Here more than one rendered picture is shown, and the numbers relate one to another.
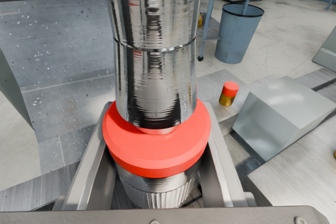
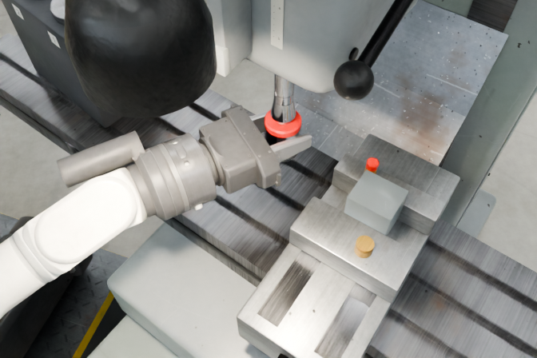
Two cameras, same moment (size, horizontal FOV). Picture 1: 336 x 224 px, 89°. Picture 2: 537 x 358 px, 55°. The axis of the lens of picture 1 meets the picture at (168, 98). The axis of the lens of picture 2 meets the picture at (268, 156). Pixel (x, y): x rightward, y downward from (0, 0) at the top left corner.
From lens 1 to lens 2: 0.60 m
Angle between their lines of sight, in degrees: 43
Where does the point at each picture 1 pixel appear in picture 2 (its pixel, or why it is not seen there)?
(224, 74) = (444, 178)
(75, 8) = not seen: hidden behind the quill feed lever
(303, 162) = (343, 224)
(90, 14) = (408, 17)
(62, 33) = not seen: hidden behind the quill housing
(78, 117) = (323, 102)
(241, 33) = not seen: outside the picture
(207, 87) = (407, 169)
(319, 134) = (377, 236)
